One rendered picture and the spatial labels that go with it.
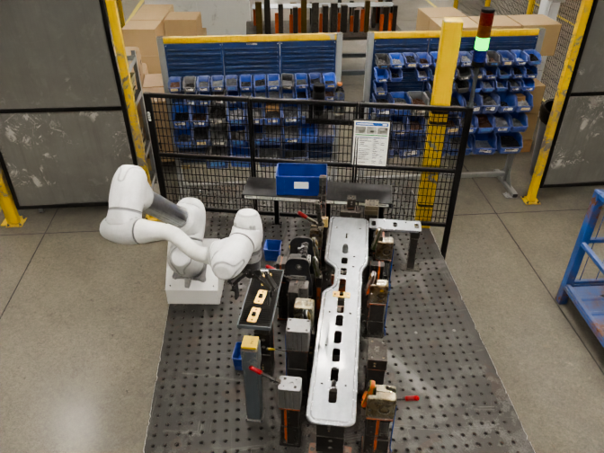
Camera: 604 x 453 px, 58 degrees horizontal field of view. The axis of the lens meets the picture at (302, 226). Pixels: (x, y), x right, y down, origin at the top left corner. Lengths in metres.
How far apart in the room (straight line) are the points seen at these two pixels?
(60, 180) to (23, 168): 0.30
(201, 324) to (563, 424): 2.15
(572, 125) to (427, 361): 3.10
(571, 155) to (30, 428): 4.70
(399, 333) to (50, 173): 3.32
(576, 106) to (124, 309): 4.00
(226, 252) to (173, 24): 5.47
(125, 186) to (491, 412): 1.83
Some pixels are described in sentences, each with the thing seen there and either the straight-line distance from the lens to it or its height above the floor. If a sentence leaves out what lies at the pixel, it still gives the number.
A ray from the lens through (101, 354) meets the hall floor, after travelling 3.92.
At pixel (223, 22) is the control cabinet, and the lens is 9.28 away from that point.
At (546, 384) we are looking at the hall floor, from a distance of 3.85.
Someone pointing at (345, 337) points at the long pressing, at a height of 1.00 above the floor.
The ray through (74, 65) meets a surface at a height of 1.40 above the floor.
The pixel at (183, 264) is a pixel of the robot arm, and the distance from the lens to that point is 2.74.
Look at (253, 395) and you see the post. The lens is 2.39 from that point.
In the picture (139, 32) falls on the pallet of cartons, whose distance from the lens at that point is 6.81.
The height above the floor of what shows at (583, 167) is 0.33.
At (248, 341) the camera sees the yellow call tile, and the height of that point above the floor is 1.16.
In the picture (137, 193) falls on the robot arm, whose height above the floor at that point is 1.61.
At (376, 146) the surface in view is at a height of 1.29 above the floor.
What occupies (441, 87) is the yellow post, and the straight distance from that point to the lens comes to 3.22.
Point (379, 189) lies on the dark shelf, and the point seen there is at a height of 1.03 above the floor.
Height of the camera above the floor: 2.75
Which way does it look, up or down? 35 degrees down
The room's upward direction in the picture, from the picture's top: straight up
